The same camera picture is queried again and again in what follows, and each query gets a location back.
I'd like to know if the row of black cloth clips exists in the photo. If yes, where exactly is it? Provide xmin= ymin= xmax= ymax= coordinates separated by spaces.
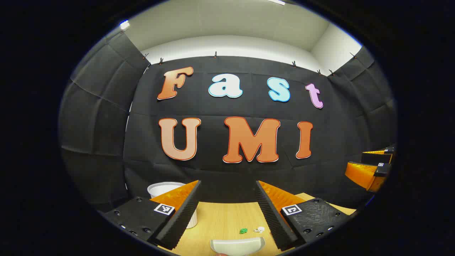
xmin=142 ymin=51 xmax=358 ymax=77

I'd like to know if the wooden desktop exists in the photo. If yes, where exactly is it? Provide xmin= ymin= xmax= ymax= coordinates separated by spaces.
xmin=158 ymin=193 xmax=357 ymax=256

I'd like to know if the grey plastic dustpan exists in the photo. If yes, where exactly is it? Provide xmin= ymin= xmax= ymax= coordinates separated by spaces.
xmin=210 ymin=237 xmax=266 ymax=256

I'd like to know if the white ribbed garbage bin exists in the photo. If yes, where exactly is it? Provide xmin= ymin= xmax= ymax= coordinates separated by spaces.
xmin=148 ymin=182 xmax=198 ymax=229

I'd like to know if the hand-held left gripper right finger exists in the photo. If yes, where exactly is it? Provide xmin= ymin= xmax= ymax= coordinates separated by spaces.
xmin=254 ymin=180 xmax=352 ymax=251

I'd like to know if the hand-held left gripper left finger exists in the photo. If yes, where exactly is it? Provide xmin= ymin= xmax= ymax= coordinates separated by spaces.
xmin=103 ymin=180 xmax=202 ymax=250

